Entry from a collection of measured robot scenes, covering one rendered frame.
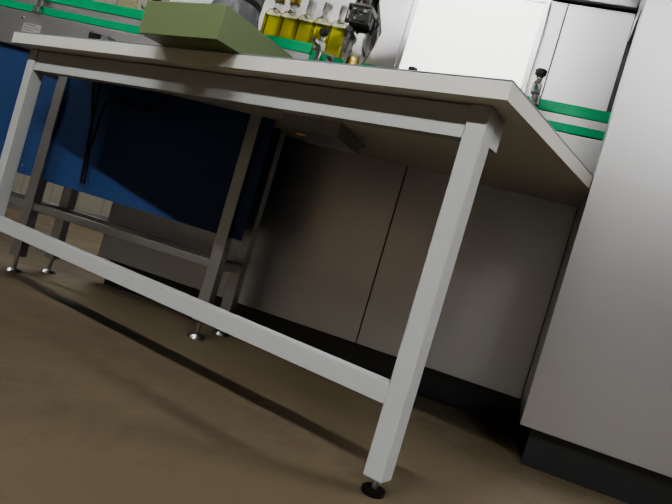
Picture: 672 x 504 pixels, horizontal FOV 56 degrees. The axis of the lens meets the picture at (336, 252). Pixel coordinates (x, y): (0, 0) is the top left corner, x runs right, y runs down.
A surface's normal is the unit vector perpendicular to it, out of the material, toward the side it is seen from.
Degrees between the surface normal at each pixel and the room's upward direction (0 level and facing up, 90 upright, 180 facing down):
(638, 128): 90
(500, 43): 90
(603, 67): 90
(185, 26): 90
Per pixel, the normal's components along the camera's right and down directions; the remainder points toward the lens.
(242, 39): 0.80, 0.25
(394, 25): -0.29, -0.06
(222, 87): -0.54, -0.14
